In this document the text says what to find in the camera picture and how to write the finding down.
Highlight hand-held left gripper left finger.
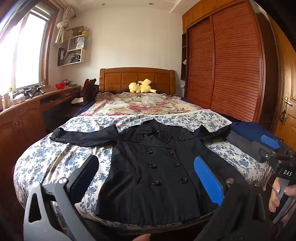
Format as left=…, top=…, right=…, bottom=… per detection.
left=23, top=155, right=100, bottom=241

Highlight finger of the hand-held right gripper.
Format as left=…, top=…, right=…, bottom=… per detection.
left=258, top=148, right=276, bottom=163
left=261, top=134, right=282, bottom=150

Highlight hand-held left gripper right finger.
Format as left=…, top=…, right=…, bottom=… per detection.
left=194, top=156, right=271, bottom=241

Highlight black double-breasted coat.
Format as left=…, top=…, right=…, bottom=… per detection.
left=50, top=119, right=234, bottom=226

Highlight person's right hand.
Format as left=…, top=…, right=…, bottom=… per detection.
left=268, top=177, right=296, bottom=212

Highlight person's left hand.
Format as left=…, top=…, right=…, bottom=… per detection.
left=129, top=234, right=152, bottom=241

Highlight folded navy garment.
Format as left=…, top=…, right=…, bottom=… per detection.
left=230, top=122, right=282, bottom=144

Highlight folded grey garment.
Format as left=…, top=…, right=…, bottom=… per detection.
left=225, top=132, right=264, bottom=160

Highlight blue floral bedspread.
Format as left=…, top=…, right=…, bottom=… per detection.
left=13, top=109, right=272, bottom=232

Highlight wooden door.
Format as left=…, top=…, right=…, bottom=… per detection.
left=269, top=16, right=296, bottom=142

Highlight wooden slatted wardrobe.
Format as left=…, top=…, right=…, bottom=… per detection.
left=181, top=0, right=273, bottom=123

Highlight wooden desk with cabinets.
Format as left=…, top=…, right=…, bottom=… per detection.
left=0, top=85, right=81, bottom=158

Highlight wooden chair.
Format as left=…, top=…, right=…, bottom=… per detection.
left=83, top=78, right=99, bottom=102

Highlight pink floral quilt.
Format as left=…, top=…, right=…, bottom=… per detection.
left=89, top=91, right=204, bottom=116

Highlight black devices on desk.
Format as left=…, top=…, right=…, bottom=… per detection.
left=17, top=85, right=44, bottom=99

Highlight wooden bed headboard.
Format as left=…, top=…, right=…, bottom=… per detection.
left=99, top=67, right=176, bottom=96

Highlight yellow plush toy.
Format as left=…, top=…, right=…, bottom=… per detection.
left=128, top=79, right=158, bottom=94

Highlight white bottles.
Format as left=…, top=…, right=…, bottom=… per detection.
left=1, top=91, right=14, bottom=109

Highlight stack of papers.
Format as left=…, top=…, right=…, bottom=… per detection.
left=63, top=50, right=82, bottom=64

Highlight open wooden side shelf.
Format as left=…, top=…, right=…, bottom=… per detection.
left=180, top=31, right=188, bottom=80

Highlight white paper bag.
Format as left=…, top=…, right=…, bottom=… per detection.
left=73, top=37, right=85, bottom=50

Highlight wooden framed window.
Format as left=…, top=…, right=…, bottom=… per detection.
left=0, top=5, right=58, bottom=93

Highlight tied beige curtain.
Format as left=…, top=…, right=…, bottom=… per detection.
left=55, top=6, right=75, bottom=44

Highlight white wall shelf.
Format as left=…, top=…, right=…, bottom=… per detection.
left=57, top=25, right=89, bottom=67

